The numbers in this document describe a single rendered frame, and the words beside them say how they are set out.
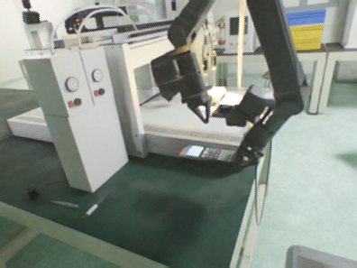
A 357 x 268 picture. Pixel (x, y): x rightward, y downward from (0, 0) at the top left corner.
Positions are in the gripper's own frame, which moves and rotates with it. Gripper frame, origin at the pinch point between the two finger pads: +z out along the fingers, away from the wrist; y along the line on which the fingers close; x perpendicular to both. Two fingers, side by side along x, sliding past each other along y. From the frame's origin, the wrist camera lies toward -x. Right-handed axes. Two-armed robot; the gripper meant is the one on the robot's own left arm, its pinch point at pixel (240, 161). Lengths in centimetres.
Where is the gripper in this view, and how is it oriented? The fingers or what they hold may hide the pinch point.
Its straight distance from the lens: 73.6
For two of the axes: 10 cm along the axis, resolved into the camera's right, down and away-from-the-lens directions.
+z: -3.7, 7.2, 5.9
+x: 8.3, 5.4, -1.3
